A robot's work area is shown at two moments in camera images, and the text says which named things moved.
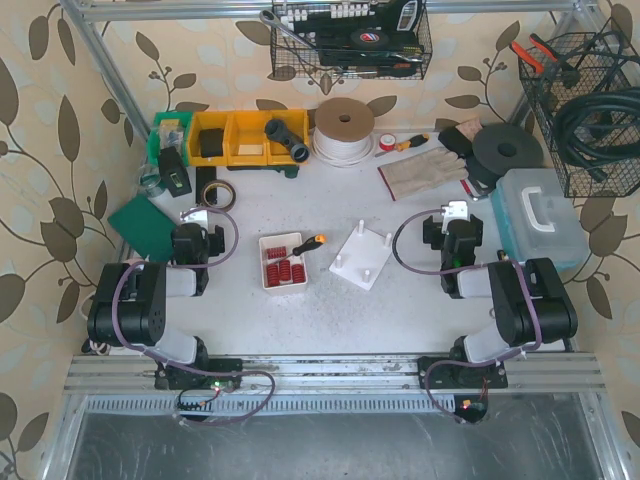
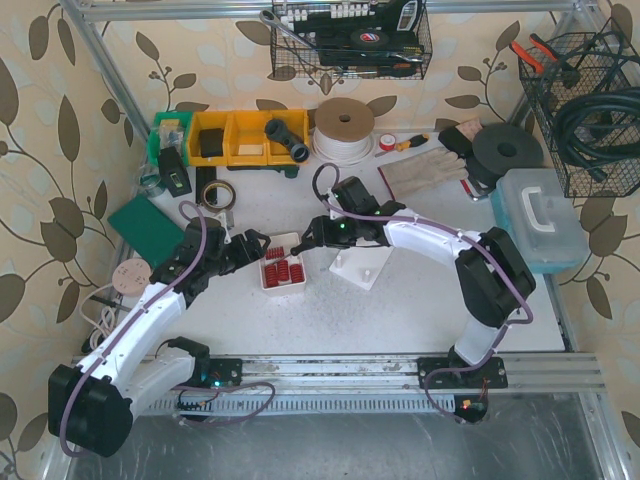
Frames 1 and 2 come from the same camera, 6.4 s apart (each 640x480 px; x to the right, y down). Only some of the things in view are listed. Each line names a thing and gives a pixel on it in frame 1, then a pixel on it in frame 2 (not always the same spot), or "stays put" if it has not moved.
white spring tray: (280, 267) stays put
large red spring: (285, 270) stays put
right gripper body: (430, 229) → (318, 235)
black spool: (503, 149) stays put
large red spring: (273, 275) stays put
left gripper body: (216, 240) → (240, 249)
